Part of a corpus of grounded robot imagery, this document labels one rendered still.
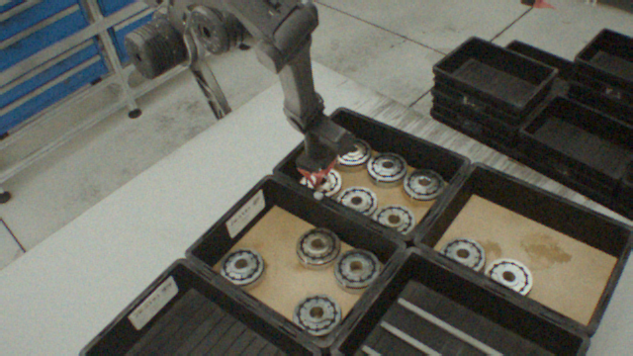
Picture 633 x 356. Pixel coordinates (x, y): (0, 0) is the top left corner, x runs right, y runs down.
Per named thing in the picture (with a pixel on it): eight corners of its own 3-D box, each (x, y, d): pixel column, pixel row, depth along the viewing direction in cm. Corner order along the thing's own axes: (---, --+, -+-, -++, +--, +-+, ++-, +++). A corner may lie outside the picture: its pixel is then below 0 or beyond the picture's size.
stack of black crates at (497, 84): (425, 149, 248) (429, 67, 215) (463, 116, 261) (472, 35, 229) (502, 192, 227) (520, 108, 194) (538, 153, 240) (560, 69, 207)
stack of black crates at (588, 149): (503, 192, 227) (517, 131, 202) (539, 152, 240) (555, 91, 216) (592, 240, 205) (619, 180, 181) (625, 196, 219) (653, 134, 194)
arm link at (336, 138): (308, 86, 121) (283, 116, 120) (346, 107, 115) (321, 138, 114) (325, 114, 131) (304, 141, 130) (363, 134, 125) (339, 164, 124)
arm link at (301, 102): (292, -13, 83) (246, 40, 81) (321, 7, 82) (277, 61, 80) (309, 88, 125) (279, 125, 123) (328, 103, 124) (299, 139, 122)
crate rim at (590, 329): (409, 250, 119) (409, 243, 117) (473, 166, 134) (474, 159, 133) (590, 342, 100) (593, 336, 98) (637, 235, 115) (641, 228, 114)
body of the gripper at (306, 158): (340, 148, 136) (339, 126, 130) (318, 175, 130) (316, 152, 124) (317, 140, 138) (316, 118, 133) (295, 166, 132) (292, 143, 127)
